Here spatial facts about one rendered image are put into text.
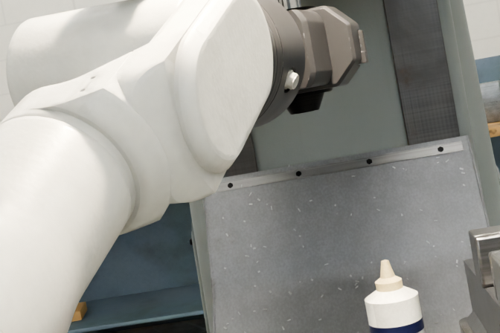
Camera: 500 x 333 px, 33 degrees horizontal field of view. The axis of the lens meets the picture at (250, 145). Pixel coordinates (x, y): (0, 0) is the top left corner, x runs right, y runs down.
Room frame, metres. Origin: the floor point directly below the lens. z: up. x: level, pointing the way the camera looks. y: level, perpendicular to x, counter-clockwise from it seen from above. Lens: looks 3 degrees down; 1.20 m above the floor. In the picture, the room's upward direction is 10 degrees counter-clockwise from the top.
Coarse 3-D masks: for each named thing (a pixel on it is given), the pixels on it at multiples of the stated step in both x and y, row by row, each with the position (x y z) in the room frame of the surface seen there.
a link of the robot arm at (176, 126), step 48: (192, 0) 0.39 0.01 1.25; (240, 0) 0.40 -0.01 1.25; (144, 48) 0.35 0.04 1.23; (192, 48) 0.35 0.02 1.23; (240, 48) 0.39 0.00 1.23; (48, 96) 0.34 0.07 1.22; (96, 96) 0.33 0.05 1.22; (144, 96) 0.33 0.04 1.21; (192, 96) 0.34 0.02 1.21; (240, 96) 0.38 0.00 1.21; (144, 144) 0.33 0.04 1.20; (192, 144) 0.34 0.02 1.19; (240, 144) 0.38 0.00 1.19; (144, 192) 0.34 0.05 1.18; (192, 192) 0.36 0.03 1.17
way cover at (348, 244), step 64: (256, 192) 1.00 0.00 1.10; (320, 192) 0.99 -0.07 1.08; (384, 192) 0.97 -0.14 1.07; (448, 192) 0.96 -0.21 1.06; (256, 256) 0.97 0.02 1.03; (320, 256) 0.95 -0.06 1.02; (384, 256) 0.94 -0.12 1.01; (448, 256) 0.93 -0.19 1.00; (256, 320) 0.93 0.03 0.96; (320, 320) 0.91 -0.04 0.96; (448, 320) 0.88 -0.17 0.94
